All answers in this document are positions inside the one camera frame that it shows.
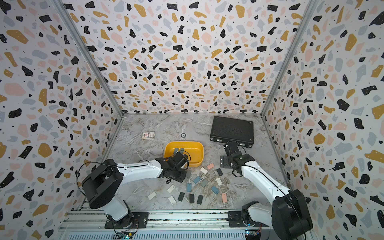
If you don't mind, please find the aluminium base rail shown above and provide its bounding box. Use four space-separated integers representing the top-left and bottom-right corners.
58 208 313 240

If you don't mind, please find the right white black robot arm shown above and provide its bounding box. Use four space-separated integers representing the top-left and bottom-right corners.
221 141 313 240

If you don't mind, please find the yellow plastic storage box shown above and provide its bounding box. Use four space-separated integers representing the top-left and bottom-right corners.
164 141 204 168

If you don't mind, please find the white eraser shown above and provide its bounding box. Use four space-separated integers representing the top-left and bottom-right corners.
200 167 208 175
167 185 176 193
216 178 223 186
148 192 157 200
168 196 176 205

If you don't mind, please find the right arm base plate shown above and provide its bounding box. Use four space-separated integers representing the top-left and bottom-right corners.
228 210 254 228

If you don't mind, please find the black eraser bottom right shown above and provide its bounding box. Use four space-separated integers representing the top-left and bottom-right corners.
197 195 204 205

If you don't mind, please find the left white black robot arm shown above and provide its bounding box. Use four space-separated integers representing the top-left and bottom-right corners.
82 152 191 230

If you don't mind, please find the black hard case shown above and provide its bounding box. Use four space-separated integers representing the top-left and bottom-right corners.
210 116 255 148

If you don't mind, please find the small card box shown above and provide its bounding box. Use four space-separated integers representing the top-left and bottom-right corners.
142 132 156 140

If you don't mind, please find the pink eraser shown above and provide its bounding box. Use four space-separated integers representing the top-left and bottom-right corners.
207 164 215 170
222 193 228 203

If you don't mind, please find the black eraser bottom middle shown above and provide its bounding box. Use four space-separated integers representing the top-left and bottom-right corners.
189 194 195 204

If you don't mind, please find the white eraser bottom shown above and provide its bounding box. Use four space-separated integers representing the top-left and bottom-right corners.
168 196 176 205

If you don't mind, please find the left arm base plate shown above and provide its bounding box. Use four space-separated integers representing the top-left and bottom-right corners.
105 212 149 230

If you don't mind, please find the grey eraser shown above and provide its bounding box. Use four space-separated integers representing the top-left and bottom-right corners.
200 179 209 188
186 170 192 179

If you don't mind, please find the black eraser bottom left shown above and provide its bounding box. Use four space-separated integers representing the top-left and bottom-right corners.
178 192 185 202

